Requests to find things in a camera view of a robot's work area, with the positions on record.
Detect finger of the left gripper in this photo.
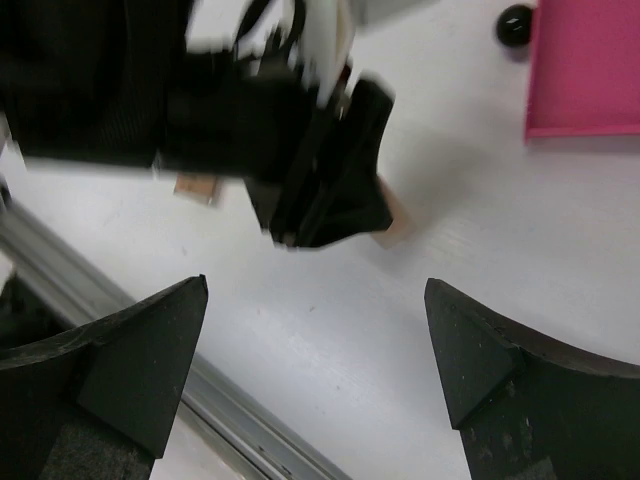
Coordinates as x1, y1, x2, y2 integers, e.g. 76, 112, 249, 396
245, 114, 330, 245
294, 78, 394, 249

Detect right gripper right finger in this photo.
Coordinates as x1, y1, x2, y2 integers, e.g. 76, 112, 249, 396
424, 279, 639, 479

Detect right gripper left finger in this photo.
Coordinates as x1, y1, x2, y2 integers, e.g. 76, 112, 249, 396
1, 276, 207, 479

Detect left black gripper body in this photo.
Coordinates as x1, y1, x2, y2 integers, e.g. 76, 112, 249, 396
164, 50, 312, 183

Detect square foundation bottle black cap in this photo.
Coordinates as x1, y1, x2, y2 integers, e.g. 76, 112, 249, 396
372, 177, 415, 249

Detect BB foundation pump bottle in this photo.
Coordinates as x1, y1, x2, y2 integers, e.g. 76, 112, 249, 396
173, 173, 222, 206

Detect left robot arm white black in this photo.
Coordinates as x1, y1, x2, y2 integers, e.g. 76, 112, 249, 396
1, 1, 394, 248

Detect aluminium front rail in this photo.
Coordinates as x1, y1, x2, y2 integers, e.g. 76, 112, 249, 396
1, 200, 341, 479

